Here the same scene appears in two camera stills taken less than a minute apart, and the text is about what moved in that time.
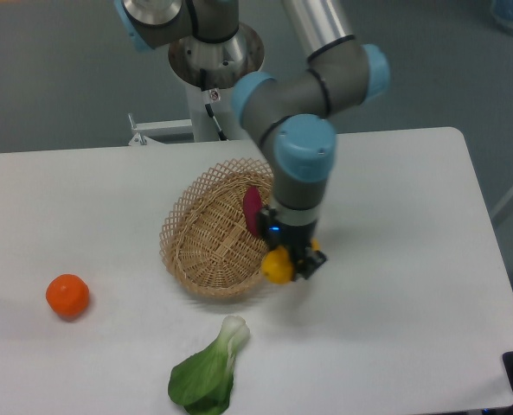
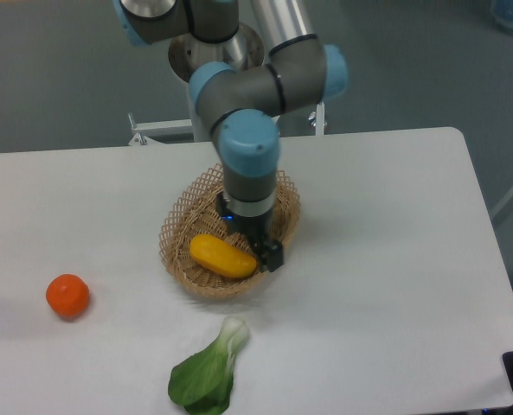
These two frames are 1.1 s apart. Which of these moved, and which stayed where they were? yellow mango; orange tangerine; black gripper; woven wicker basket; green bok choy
Moved: black gripper; yellow mango
Stayed: woven wicker basket; orange tangerine; green bok choy
